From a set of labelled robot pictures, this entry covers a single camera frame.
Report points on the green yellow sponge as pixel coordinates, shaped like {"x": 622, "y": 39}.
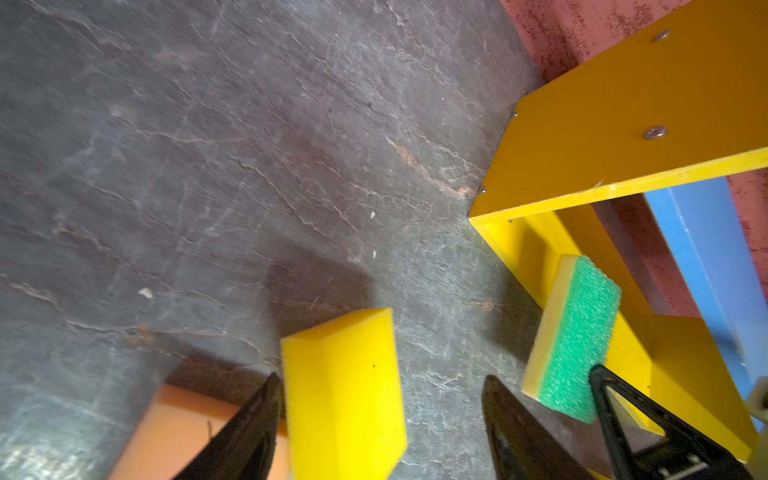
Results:
{"x": 574, "y": 334}

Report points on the salmon pink sponge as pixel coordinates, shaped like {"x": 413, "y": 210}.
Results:
{"x": 175, "y": 429}

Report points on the bright yellow sponge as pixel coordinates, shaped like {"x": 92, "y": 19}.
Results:
{"x": 343, "y": 398}

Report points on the yellow shelf pink blue boards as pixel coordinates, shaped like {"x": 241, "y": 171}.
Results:
{"x": 677, "y": 103}

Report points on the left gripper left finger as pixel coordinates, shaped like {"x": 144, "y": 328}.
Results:
{"x": 245, "y": 447}

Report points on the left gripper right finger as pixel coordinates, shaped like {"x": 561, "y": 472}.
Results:
{"x": 521, "y": 448}

